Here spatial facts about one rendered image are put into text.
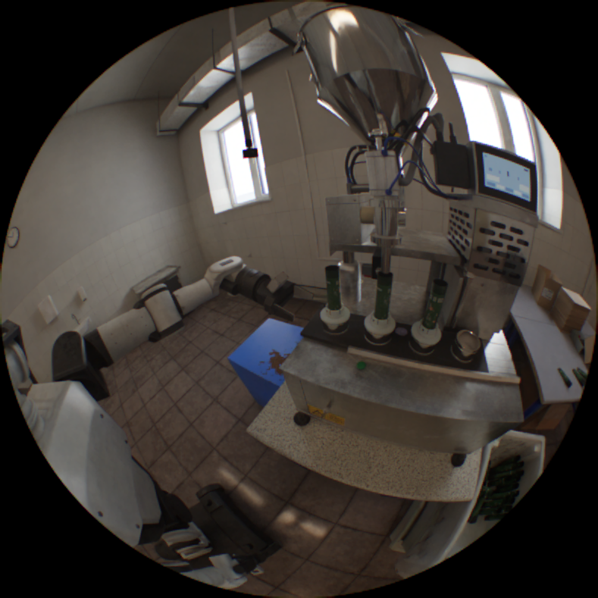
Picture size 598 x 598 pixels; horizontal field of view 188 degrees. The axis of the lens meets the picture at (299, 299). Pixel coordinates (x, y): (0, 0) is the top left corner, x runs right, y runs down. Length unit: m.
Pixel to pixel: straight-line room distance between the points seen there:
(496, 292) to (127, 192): 3.98
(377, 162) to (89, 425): 0.56
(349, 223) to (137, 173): 3.72
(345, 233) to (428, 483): 0.73
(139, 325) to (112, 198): 3.32
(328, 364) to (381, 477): 0.39
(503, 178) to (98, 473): 0.75
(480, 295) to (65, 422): 0.74
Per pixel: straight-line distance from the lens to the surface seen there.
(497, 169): 0.43
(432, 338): 0.41
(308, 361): 0.41
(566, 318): 1.86
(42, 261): 3.80
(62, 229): 3.72
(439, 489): 0.67
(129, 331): 0.48
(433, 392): 0.40
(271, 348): 1.07
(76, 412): 0.35
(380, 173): 0.30
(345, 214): 0.44
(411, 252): 0.43
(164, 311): 0.48
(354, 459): 0.60
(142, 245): 3.58
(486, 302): 0.49
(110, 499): 0.34
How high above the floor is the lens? 1.34
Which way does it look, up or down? 31 degrees down
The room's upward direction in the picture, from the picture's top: 10 degrees counter-clockwise
